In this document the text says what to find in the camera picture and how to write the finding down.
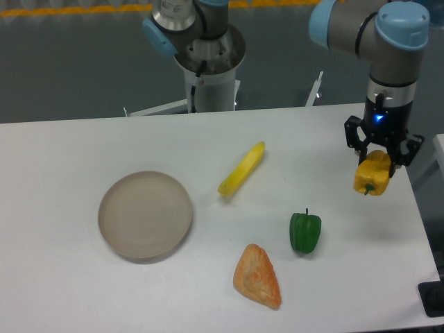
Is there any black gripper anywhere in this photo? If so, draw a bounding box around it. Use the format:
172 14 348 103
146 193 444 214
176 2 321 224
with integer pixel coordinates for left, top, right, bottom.
344 98 425 178

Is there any yellow bell pepper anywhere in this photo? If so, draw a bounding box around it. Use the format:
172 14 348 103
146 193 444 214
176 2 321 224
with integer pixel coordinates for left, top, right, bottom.
353 150 391 196

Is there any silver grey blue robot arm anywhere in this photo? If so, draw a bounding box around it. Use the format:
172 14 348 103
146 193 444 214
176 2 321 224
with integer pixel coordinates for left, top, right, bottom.
142 1 429 174

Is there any green bell pepper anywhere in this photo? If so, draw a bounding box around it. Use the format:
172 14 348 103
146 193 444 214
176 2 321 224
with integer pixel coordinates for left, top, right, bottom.
289 209 322 254

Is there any yellow banana slice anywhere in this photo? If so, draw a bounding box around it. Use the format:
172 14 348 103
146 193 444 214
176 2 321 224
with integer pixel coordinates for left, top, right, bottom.
217 142 266 196

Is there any black device at table edge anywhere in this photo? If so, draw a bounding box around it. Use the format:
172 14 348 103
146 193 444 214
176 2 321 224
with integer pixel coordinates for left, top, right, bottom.
418 280 444 318

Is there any orange pastry turnover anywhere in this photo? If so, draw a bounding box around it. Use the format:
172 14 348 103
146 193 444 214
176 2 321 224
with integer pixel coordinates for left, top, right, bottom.
233 244 282 310

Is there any beige round plate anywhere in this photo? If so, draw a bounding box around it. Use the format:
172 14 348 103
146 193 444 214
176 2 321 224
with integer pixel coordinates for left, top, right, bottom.
98 171 193 263

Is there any white metal frame bracket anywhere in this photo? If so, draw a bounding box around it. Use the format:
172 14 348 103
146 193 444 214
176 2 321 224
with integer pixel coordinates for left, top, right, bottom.
305 71 323 107

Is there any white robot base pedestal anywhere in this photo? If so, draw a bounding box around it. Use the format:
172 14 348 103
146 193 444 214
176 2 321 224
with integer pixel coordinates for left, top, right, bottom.
176 24 246 113

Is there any black base cable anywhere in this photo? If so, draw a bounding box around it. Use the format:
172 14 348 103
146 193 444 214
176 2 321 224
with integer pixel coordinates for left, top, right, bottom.
189 59 208 114

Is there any white base frame rail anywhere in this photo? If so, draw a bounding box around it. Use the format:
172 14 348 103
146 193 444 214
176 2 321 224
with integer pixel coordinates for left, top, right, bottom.
123 99 188 117

